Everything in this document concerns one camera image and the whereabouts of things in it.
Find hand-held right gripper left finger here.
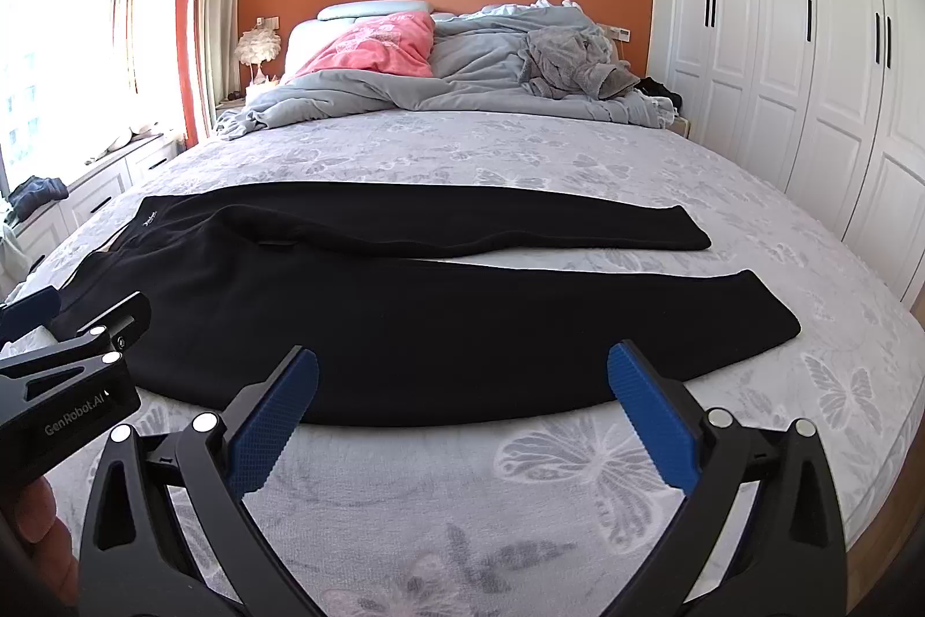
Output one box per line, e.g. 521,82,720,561
78,344,320,617

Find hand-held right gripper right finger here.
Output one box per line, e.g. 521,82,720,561
607,340,848,617

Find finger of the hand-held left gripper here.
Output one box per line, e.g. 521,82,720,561
52,291,153,367
0,286,63,342

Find black pants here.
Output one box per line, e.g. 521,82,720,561
49,181,802,428

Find person's left hand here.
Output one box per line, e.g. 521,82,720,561
0,476,80,617

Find pale green cloth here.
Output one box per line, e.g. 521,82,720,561
0,212,30,280

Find dark blue clothing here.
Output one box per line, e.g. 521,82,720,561
7,176,69,220

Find white window seat cabinet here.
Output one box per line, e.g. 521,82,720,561
0,129,185,300

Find window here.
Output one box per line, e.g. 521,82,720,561
0,0,138,184

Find white feather lamp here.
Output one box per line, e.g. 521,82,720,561
237,24,282,87

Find bed with grey butterfly sheet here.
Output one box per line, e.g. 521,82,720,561
0,0,925,617

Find dark clothes pile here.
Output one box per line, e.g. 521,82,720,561
639,77,684,112

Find pink pillow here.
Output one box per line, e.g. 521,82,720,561
285,11,436,81

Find grey garment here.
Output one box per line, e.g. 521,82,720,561
520,25,641,101

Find grey duvet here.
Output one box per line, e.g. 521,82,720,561
214,6,676,142

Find white wardrobe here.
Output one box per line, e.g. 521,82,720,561
665,0,925,304

